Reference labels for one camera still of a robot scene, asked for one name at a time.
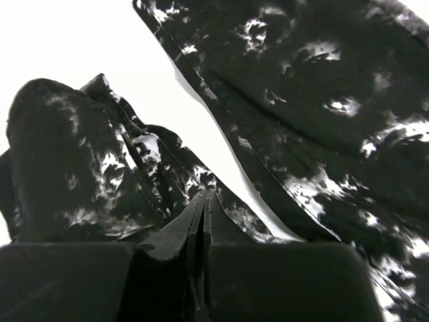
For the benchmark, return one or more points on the black white patterned trousers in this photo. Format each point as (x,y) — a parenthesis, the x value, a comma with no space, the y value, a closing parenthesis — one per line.
(325,105)

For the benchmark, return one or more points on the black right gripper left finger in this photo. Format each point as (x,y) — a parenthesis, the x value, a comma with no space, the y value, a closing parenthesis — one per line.
(158,273)

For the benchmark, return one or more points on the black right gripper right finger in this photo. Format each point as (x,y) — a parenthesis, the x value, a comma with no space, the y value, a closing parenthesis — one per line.
(224,265)

